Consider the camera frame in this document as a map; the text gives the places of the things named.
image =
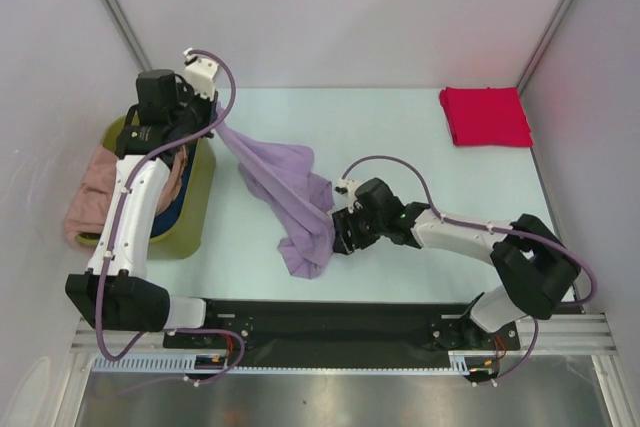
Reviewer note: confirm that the olive green plastic bin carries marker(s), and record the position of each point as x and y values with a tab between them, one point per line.
182	240

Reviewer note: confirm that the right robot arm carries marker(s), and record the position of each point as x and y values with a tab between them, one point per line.
535	270

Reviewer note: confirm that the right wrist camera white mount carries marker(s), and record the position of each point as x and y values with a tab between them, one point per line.
347	187

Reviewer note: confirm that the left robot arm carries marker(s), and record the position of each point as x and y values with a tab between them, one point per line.
113	293

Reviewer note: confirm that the purple t shirt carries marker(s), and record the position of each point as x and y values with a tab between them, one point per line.
281	175

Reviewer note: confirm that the right corner aluminium post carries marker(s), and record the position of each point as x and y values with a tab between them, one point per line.
558	17

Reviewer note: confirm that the left corner aluminium post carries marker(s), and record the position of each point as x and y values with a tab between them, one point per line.
128	35

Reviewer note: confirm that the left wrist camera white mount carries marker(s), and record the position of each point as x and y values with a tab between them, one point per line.
200	73

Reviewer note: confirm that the folded red t shirt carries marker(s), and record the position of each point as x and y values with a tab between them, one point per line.
486	117

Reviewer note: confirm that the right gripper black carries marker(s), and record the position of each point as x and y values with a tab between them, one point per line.
344	220

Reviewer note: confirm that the blue t shirt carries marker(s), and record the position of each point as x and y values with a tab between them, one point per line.
164	221

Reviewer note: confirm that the aluminium frame rail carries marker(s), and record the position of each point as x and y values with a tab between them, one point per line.
564	335

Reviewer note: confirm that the pink t shirt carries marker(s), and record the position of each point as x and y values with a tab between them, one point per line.
88	210

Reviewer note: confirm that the white slotted cable duct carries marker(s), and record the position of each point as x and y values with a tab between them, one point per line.
210	364

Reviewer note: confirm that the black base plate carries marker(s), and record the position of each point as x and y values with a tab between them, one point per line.
336	335

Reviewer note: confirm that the corner aluminium post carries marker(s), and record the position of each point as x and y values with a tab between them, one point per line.
128	35
558	17

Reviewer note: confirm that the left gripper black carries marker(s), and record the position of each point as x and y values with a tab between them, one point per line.
185	91

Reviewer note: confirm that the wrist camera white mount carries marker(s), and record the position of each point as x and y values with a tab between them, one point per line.
347	187
200	73

